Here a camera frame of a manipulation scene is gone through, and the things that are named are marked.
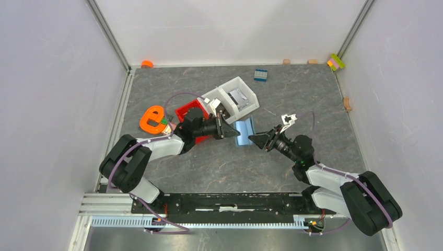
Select orange letter e toy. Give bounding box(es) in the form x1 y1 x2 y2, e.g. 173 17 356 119
139 106 166 134

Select blue lego brick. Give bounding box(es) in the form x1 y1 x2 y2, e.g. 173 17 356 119
254 69 268 82

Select green pink stacked bricks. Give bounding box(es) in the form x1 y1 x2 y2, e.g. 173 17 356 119
327 53 346 72

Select aluminium frame rail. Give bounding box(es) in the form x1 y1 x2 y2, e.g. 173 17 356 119
78 193 392 230

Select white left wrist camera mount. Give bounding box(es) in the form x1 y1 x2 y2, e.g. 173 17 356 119
204 98 223 115

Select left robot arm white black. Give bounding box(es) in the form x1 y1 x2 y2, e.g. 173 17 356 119
99 108 240 213

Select curved wooden piece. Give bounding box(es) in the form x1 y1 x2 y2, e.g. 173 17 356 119
343 97 353 112

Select clear plastic packet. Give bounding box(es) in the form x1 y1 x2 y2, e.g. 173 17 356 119
237 99 249 111

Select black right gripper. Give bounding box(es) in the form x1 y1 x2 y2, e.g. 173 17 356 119
248 124 300 163

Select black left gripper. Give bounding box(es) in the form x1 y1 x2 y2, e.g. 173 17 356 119
193 113 240 140

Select red plastic bin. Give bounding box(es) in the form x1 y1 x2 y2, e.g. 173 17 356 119
174 100 209 147

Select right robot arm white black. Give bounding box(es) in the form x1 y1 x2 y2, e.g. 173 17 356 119
248 125 403 236

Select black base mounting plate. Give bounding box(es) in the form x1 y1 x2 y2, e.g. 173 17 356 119
150 192 336 224

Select green toy brick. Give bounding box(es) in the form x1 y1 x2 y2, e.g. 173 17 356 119
160 118 168 125

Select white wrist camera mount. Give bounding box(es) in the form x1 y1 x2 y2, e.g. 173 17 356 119
204 98 223 115
280 113 297 133

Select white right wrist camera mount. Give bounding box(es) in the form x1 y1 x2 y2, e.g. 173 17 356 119
280 113 297 133

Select white plastic bin with packet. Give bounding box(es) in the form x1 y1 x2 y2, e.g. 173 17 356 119
217 76 260 123

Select orange round cap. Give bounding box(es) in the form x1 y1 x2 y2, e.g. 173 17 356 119
141 60 154 68

